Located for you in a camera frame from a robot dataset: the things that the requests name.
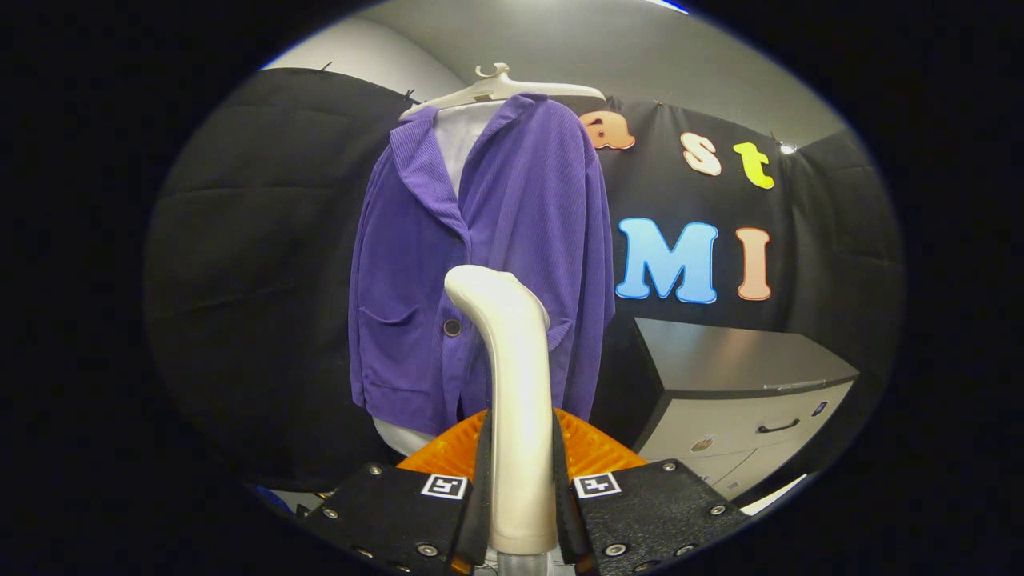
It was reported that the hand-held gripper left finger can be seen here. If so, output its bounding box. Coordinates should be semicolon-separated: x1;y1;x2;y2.
300;408;494;576

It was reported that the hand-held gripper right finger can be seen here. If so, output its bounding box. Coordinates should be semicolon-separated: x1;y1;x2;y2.
552;408;753;576

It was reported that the white garment steamer handle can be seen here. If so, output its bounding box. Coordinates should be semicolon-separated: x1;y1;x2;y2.
444;264;561;555

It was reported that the purple corduroy jacket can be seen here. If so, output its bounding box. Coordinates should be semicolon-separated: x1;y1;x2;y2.
348;94;617;437

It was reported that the white clothes hanger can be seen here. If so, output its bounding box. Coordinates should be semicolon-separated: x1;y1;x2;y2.
398;62;606;121

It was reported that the grey cabinet with dark top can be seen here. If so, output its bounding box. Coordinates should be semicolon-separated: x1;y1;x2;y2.
632;318;861;501

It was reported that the black backdrop cloth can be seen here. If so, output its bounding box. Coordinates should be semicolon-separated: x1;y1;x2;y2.
144;68;905;493

